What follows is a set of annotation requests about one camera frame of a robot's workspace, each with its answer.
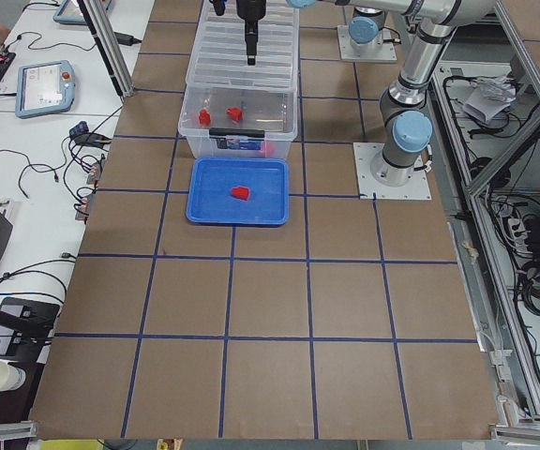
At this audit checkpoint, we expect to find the blue plastic tray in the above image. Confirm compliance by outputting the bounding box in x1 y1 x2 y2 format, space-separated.
186 157 290 227

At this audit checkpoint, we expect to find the clear plastic storage box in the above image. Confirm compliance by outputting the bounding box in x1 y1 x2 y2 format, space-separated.
178 86 298 159

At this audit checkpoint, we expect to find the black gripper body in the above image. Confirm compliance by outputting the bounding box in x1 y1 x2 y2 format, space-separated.
236 0 266 22

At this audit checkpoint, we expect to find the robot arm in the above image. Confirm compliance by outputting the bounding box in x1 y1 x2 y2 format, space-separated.
350 0 494 188

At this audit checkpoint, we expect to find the red block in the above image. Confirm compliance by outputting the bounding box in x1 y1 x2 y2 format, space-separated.
198 109 212 128
226 107 244 123
259 141 276 158
230 186 251 201

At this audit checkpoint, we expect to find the blue teach pendant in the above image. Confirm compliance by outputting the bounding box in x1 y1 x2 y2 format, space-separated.
52 0 86 25
15 60 75 119

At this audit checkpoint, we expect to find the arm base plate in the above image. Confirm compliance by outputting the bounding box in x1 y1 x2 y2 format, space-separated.
353 142 432 201
337 25 398 64

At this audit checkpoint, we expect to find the clear plastic box lid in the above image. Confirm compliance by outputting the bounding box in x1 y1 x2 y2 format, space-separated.
186 1 299 92

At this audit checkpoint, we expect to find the aluminium frame post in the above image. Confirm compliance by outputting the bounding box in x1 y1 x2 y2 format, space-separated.
78 0 134 98

